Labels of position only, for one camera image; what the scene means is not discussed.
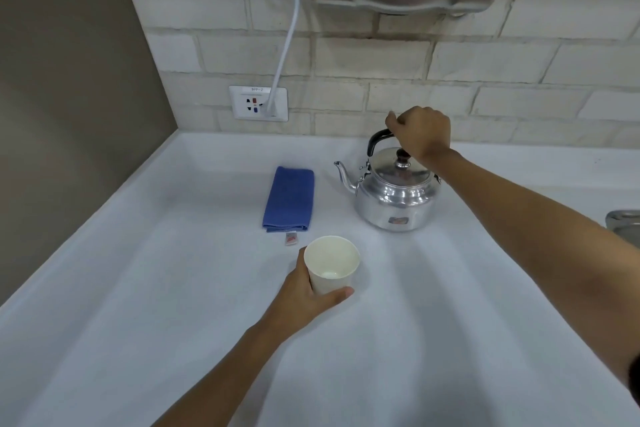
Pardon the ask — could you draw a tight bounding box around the person's right hand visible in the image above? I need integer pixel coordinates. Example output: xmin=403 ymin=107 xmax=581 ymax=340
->
xmin=385 ymin=107 xmax=452 ymax=168

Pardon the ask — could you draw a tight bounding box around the person's left hand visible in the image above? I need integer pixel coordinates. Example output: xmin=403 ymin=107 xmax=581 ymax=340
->
xmin=266 ymin=245 xmax=355 ymax=342

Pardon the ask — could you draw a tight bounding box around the white paper cup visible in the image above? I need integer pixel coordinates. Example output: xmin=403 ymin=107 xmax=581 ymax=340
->
xmin=304 ymin=236 xmax=362 ymax=297

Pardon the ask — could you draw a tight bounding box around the silver metal kettle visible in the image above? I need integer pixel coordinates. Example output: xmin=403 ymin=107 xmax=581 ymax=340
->
xmin=333 ymin=128 xmax=442 ymax=233

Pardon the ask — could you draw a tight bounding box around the person's right forearm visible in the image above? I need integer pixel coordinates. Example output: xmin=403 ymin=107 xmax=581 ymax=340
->
xmin=416 ymin=146 xmax=640 ymax=395

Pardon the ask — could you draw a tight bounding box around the person's left forearm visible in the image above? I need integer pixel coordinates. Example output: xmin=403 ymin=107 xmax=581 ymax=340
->
xmin=141 ymin=311 xmax=294 ymax=427

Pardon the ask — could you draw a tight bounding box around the folded blue cloth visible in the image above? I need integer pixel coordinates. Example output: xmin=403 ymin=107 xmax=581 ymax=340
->
xmin=262 ymin=166 xmax=316 ymax=234

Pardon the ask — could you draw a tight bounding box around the white wall power socket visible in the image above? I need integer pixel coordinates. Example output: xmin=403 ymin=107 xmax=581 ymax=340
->
xmin=228 ymin=85 xmax=290 ymax=122

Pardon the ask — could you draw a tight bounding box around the white power cable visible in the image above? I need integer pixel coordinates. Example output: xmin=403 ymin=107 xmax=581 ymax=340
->
xmin=264 ymin=0 xmax=302 ymax=117

